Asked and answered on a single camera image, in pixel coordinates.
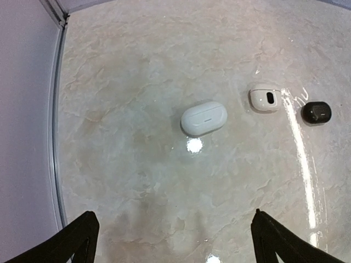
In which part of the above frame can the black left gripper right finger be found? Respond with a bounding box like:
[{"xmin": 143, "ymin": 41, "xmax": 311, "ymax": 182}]
[{"xmin": 251, "ymin": 209, "xmax": 341, "ymax": 263}]

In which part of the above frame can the white stem earbud charging case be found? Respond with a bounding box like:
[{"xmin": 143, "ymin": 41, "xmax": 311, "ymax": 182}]
[{"xmin": 249, "ymin": 83, "xmax": 282, "ymax": 112}]

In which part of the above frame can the left aluminium wall post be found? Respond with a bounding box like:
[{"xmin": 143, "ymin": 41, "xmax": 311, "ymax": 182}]
[{"xmin": 41, "ymin": 1, "xmax": 69, "ymax": 230}]

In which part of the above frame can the white oval earbud charging case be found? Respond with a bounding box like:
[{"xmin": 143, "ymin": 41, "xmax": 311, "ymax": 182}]
[{"xmin": 180, "ymin": 101, "xmax": 228, "ymax": 137}]

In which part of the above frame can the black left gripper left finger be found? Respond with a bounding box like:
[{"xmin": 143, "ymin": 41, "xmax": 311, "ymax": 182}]
[{"xmin": 8, "ymin": 211, "xmax": 99, "ymax": 262}]

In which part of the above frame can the black earbud charging case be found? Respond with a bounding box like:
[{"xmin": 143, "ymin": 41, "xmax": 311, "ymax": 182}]
[{"xmin": 301, "ymin": 101, "xmax": 332, "ymax": 125}]

